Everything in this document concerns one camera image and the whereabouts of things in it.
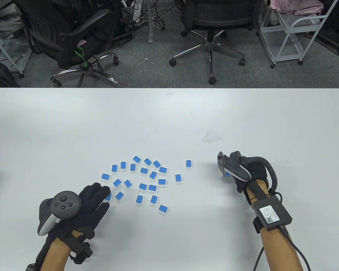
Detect clear white post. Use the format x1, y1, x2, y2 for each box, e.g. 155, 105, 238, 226
146, 0, 155, 43

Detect black office chair with armrests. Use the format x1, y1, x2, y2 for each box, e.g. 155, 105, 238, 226
13, 0, 122, 88

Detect person's left forearm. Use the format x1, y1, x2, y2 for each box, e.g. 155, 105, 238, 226
41, 230, 85, 271

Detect black sensor box cable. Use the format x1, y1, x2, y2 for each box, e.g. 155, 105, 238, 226
253, 192, 311, 271

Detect black backpack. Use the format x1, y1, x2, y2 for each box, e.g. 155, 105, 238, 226
0, 60, 20, 88

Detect grey left hand controller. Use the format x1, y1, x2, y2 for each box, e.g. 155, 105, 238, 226
38, 191, 82, 237

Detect black left glove cable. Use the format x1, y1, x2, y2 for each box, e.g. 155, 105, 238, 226
36, 237, 54, 266

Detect grey hand controller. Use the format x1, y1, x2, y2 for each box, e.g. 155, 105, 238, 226
38, 191, 82, 237
216, 151, 278, 195

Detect pink cloth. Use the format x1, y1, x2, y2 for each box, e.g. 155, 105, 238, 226
267, 0, 325, 16

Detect black left wrist module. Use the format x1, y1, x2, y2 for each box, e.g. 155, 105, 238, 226
74, 242, 94, 264

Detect tangle of black floor cables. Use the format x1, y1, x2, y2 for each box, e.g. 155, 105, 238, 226
113, 0, 184, 31

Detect white metal cart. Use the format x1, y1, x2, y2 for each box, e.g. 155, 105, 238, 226
258, 0, 339, 69

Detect person's right hand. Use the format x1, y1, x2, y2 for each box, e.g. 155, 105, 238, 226
233, 157, 269, 208

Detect person's left hand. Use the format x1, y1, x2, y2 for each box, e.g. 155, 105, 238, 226
51, 182, 111, 241

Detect pile of white cloth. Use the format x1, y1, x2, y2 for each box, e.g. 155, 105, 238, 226
0, 0, 25, 38

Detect green strap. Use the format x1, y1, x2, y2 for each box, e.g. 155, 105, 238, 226
74, 46, 92, 70

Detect white power strip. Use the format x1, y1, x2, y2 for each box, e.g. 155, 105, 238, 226
121, 0, 143, 24

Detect blue mahjong tiles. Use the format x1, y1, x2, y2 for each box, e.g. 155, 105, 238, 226
101, 156, 192, 214

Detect grey right hand controller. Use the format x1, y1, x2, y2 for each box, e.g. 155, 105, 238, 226
216, 151, 278, 195

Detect black office chair chrome base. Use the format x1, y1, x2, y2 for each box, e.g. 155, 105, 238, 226
169, 0, 261, 86

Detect person's right forearm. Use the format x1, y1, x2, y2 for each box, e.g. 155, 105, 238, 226
244, 181, 304, 271

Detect white metal rack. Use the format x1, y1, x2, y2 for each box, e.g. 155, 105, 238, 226
0, 27, 32, 78

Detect black labelled sensor box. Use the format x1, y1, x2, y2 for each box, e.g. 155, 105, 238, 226
252, 196, 293, 231

